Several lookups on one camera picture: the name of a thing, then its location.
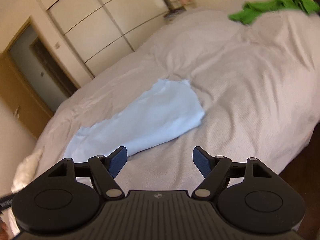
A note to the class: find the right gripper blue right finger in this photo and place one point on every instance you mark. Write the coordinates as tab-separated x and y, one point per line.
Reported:
215	172

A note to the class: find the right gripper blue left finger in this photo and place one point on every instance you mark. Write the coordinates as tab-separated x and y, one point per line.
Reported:
104	170

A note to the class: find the light blue sweatshirt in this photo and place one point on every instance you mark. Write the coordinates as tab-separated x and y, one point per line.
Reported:
163	113

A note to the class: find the cream folded cloth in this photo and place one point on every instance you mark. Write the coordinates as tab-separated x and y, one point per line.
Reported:
26	170

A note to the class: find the grey bed cover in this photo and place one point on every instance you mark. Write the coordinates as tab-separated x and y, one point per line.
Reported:
258	85

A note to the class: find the wooden door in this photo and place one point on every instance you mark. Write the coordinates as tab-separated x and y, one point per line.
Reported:
34	82

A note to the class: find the cream wardrobe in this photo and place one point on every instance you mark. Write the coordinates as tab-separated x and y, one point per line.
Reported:
102	32

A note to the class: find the green knit garment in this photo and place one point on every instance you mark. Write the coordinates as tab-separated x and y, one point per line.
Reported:
252	10

